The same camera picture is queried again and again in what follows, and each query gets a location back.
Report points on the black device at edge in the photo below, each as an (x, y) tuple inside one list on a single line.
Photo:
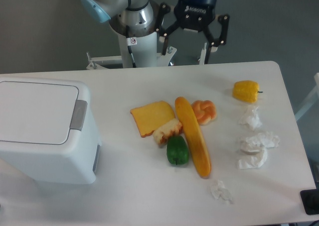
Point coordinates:
[(310, 200)]

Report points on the white trash can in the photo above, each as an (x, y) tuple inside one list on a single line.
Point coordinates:
[(47, 129)]

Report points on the green bell pepper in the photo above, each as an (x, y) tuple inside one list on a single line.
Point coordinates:
[(177, 151)]

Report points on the braided bread roll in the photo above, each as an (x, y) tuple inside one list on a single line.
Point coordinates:
[(205, 111)]

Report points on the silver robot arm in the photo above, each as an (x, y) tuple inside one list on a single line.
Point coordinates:
[(143, 27)]

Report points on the crumpled white tissue top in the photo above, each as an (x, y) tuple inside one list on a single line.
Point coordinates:
[(251, 118)]

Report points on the small crusty bread piece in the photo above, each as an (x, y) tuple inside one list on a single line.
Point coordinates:
[(169, 129)]

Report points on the white furniture at right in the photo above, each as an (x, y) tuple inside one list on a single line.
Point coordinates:
[(309, 100)]

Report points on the yellow bell pepper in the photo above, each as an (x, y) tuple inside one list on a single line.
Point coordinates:
[(246, 91)]

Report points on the crumpled white tissue bottom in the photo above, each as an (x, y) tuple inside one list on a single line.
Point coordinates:
[(219, 191)]

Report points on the crumpled white tissue middle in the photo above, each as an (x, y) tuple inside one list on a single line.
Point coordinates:
[(254, 144)]

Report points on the crumpled white tissue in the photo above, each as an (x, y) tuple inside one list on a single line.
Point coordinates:
[(219, 191), (254, 144), (251, 118), (253, 161)]

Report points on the toast bread slice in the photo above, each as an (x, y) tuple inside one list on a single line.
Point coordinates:
[(150, 117)]

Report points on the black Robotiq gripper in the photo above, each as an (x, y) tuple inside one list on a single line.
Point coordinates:
[(197, 9)]

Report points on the crumpled white tissue lower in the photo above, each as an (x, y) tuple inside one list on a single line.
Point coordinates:
[(253, 161)]

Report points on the long baguette bread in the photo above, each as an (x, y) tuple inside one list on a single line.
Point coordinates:
[(195, 140)]

